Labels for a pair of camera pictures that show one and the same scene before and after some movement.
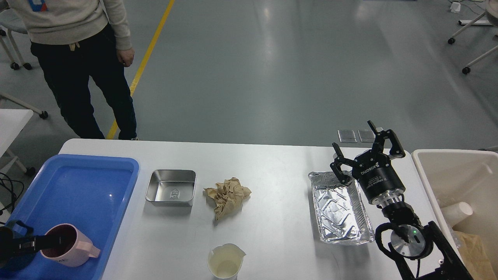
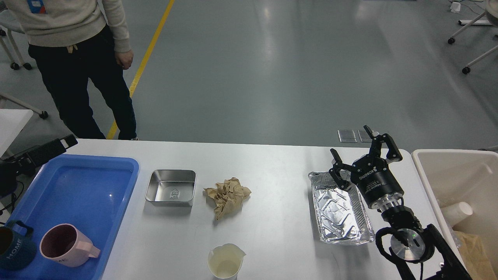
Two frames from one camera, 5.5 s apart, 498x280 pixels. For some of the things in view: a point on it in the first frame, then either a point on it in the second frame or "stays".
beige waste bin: [452, 177] stays
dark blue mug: [9, 260] stays
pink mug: [75, 248] stays
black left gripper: [9, 246] -> [10, 168]
